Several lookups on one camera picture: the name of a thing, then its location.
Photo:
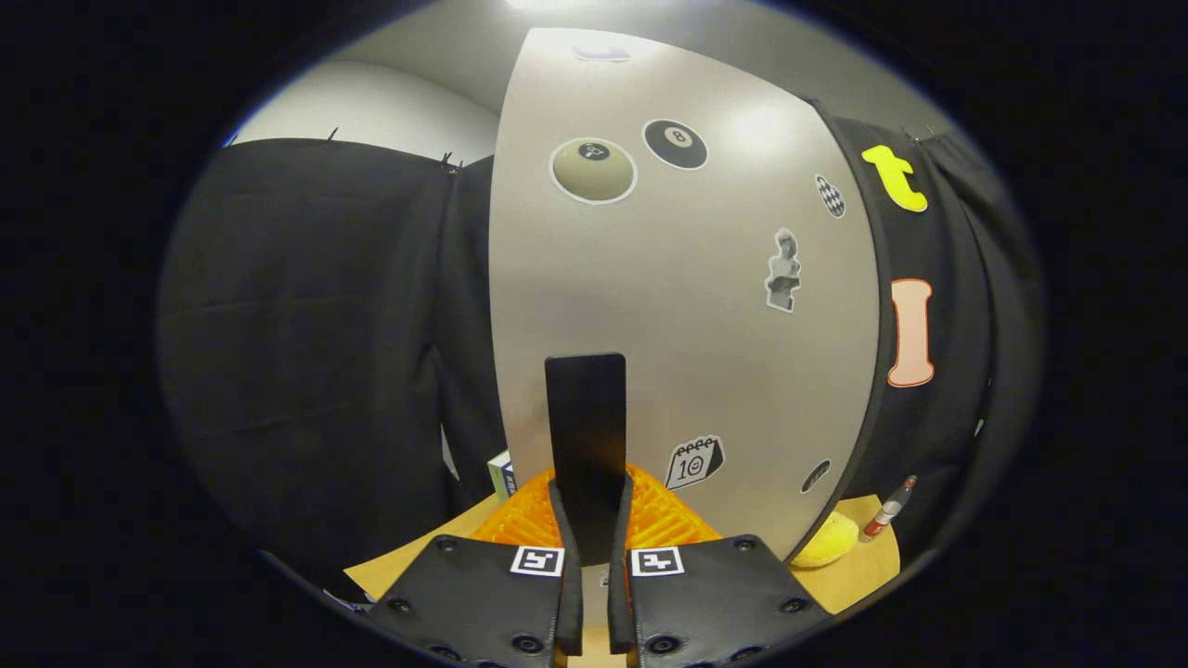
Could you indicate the ceiling light panel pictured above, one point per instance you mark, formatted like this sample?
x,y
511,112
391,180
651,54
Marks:
x,y
552,4

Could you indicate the yellow textured bun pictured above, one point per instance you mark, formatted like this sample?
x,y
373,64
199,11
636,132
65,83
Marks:
x,y
826,543

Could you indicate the small red white bottle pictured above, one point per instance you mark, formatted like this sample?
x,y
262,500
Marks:
x,y
886,512

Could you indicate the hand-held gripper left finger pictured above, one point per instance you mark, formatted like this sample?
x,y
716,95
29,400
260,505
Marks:
x,y
483,603

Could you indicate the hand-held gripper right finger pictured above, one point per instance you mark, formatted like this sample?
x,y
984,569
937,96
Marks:
x,y
715,603

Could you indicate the black backdrop cloth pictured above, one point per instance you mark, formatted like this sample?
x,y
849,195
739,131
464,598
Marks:
x,y
297,325

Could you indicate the green spine book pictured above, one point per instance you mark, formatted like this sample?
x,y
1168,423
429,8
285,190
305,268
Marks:
x,y
496,473

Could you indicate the dark blue spine book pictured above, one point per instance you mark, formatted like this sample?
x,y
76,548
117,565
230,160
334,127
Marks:
x,y
510,482

